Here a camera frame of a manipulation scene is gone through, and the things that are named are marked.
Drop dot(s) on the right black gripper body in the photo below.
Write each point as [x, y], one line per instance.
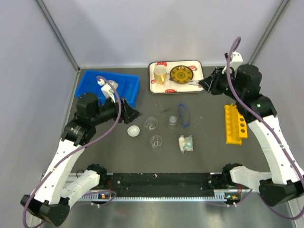
[219, 83]

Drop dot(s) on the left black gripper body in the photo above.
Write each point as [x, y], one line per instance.
[124, 117]

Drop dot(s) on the round glass flask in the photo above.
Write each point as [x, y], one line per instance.
[150, 123]

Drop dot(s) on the blue plastic compartment bin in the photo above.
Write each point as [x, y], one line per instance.
[128, 85]

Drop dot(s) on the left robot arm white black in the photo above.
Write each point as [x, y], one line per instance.
[52, 200]

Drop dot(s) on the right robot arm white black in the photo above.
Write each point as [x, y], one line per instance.
[283, 182]

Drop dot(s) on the white round dish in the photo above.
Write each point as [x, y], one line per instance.
[133, 131]

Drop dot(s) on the yellow black patterned plate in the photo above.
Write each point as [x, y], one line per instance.
[181, 74]

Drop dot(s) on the clear glass beaker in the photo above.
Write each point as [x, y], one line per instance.
[156, 141]

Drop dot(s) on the small glass beaker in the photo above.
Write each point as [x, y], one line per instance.
[172, 122]

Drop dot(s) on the strawberry pattern white tray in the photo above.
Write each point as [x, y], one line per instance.
[171, 86]

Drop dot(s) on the yellow test tube rack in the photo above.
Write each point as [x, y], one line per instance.
[235, 125]

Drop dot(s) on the yellow ceramic mug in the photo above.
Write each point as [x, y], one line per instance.
[160, 74]

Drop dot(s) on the plastic bag with gloves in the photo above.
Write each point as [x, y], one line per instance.
[186, 143]

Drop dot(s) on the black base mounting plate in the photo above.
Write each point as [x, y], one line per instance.
[154, 185]

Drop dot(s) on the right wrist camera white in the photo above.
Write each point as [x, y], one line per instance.
[235, 61]

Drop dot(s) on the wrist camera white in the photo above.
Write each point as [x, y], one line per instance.
[107, 91]
[235, 61]

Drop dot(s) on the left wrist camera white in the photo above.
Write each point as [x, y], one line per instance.
[107, 91]

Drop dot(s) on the blue frame safety goggles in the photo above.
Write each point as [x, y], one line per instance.
[184, 115]

